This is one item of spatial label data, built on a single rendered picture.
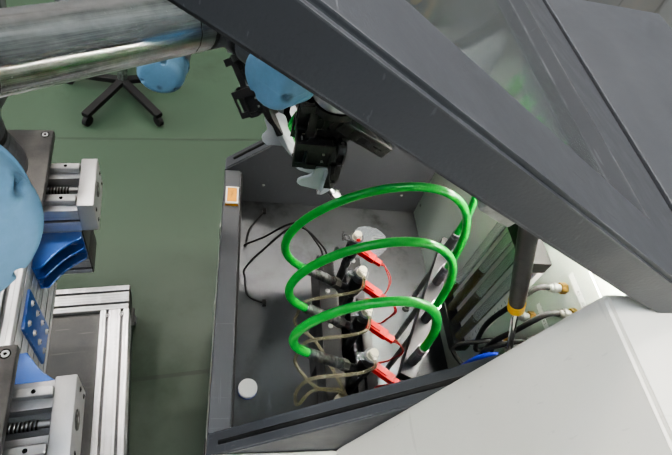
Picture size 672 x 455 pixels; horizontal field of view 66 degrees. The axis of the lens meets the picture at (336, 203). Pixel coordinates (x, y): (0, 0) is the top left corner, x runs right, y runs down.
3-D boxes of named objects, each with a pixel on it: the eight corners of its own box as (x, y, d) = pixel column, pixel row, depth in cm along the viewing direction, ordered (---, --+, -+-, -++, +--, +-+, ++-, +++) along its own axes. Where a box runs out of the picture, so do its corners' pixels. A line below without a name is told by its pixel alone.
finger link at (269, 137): (276, 160, 101) (260, 115, 98) (300, 155, 97) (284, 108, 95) (267, 165, 98) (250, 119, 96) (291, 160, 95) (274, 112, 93)
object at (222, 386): (222, 208, 140) (225, 168, 128) (238, 209, 141) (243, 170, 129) (205, 455, 102) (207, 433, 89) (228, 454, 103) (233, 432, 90)
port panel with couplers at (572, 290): (477, 339, 101) (564, 254, 78) (493, 339, 102) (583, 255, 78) (495, 407, 93) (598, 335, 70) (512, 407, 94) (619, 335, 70)
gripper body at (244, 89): (264, 110, 103) (240, 51, 99) (298, 100, 98) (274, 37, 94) (242, 123, 97) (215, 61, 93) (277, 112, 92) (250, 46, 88)
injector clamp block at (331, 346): (305, 288, 125) (316, 254, 114) (345, 289, 127) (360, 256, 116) (313, 436, 104) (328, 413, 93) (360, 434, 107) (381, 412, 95)
